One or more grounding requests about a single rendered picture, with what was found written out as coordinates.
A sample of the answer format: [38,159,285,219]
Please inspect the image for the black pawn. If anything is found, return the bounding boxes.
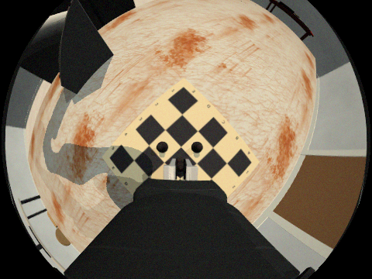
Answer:
[157,141,168,153]
[191,142,203,153]

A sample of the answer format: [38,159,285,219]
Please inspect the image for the chessboard with black pieces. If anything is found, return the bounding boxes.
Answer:
[102,78,259,197]

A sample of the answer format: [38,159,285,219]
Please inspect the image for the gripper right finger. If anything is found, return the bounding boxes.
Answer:
[184,159,198,181]

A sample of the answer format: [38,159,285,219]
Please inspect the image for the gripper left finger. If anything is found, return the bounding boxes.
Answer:
[164,159,177,180]

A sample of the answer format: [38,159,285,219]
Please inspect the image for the black bishop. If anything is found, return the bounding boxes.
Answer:
[176,157,184,172]

